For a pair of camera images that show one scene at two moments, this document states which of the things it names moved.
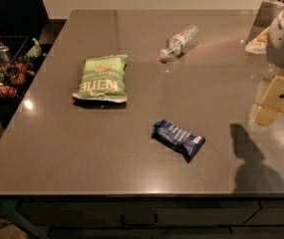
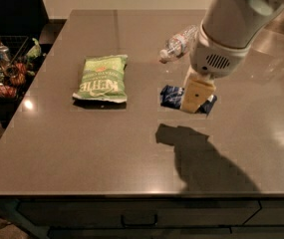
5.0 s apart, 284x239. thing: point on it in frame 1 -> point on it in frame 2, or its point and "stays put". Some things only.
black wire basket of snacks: [8, 62] stays put
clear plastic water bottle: [181, 41] stays put
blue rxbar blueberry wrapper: [182, 141] -> [171, 96]
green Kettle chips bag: [104, 78] stays put
